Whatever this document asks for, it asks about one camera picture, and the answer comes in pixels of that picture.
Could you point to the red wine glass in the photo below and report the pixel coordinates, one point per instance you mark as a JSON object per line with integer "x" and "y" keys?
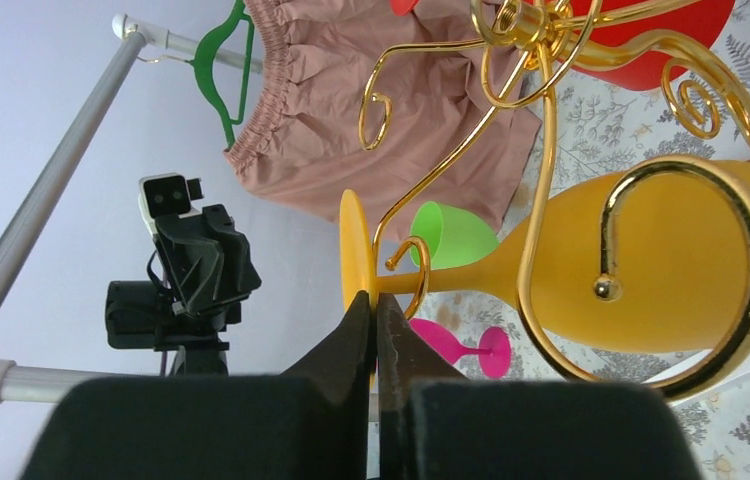
{"x": 638, "y": 45}

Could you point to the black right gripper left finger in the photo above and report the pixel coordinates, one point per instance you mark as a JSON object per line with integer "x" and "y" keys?
{"x": 308, "y": 422}

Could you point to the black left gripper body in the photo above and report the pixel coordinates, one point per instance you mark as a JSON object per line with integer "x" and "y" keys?
{"x": 209, "y": 272}

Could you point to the green wine glass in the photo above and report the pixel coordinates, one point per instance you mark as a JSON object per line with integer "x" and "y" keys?
{"x": 455, "y": 237}

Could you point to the white clothes stand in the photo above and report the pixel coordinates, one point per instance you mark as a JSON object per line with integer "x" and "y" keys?
{"x": 36, "y": 384}

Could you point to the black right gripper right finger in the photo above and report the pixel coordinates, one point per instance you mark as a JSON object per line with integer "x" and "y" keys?
{"x": 437, "y": 424}

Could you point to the green clothes hanger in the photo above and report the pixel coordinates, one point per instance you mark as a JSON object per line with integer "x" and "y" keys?
{"x": 223, "y": 64}

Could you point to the pink cloth garment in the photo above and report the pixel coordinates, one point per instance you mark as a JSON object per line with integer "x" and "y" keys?
{"x": 329, "y": 119}

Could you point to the yellow wine glass front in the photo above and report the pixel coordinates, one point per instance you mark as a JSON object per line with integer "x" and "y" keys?
{"x": 681, "y": 260}

